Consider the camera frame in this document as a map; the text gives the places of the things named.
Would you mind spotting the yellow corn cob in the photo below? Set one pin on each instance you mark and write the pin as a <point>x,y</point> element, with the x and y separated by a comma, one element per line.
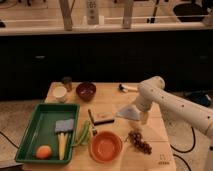
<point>62,141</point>

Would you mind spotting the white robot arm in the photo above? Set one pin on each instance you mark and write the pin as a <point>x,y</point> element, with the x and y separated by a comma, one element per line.
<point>152,90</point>

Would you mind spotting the orange red bowl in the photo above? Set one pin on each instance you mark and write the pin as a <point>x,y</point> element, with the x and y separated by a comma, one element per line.
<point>105,147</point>

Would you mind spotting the dark rectangular block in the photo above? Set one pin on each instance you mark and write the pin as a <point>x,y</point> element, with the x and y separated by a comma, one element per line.
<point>100,119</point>

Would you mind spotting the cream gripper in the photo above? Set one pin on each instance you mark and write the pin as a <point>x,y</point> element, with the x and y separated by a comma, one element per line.
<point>144,117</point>

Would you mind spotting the grey towel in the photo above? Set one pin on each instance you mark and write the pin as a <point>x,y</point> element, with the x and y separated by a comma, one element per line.
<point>129,112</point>

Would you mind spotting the green plastic tray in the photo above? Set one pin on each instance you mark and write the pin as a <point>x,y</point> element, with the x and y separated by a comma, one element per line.
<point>41,131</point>

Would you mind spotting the bunch of dark grapes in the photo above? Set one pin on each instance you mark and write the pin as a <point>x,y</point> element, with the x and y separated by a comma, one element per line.
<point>135,138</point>

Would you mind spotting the orange fruit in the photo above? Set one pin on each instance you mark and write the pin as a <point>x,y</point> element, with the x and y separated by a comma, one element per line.
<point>43,152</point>

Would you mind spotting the dark maroon bowl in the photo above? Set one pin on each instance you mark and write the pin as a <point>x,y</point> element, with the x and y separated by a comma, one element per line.
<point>86,91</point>

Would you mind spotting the small paint brush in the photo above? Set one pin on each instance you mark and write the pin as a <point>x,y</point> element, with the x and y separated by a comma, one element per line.
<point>94,130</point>

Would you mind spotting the green pea pod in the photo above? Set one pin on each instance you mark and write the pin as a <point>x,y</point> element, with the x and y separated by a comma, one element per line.
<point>82,134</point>

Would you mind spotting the white cup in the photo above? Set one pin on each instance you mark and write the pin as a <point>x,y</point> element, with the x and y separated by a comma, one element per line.
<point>60,94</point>

